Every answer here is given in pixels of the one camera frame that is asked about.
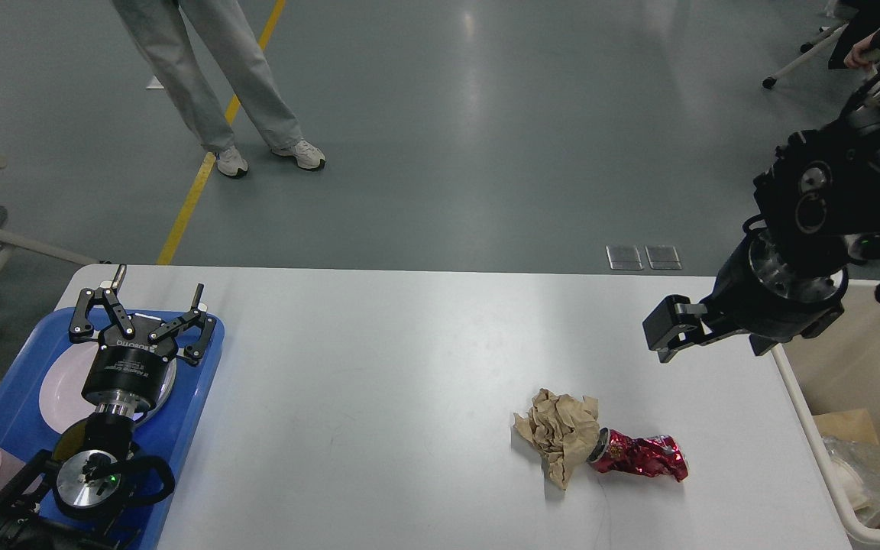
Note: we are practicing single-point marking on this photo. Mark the pink plate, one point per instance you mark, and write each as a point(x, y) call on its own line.
point(61, 399)

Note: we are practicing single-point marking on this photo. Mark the right floor socket plate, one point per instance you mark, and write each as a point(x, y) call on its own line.
point(663, 257)

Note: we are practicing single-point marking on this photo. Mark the dark teal mug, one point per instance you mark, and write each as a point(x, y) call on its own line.
point(70, 443)

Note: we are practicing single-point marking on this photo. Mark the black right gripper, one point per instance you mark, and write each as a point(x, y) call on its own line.
point(755, 292)

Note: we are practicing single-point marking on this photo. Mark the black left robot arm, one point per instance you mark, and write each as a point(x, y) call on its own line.
point(97, 415)

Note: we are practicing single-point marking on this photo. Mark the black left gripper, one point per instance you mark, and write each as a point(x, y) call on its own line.
point(131, 374)

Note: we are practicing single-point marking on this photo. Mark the white office chair right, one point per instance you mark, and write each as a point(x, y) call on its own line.
point(852, 20)

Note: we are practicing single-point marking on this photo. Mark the red snack wrapper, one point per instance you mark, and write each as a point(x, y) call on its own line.
point(653, 456)

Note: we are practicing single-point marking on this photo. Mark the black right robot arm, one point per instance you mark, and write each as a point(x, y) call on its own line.
point(819, 212)

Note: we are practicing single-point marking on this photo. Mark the crumpled brown paper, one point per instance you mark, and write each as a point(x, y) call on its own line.
point(563, 429)

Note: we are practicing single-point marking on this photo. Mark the blue plastic tray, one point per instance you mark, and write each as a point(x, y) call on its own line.
point(168, 433)

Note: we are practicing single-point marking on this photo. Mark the light green plate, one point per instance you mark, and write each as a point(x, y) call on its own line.
point(163, 395)

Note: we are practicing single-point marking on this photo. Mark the aluminium foil tray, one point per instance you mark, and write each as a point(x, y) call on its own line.
point(857, 472)

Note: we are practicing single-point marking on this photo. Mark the left floor socket plate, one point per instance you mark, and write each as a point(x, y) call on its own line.
point(624, 258)

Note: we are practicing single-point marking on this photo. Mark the white plastic bin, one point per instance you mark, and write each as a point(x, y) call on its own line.
point(837, 371)

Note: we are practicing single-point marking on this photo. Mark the floor socket plate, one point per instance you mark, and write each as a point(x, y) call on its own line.
point(663, 257)
point(624, 258)

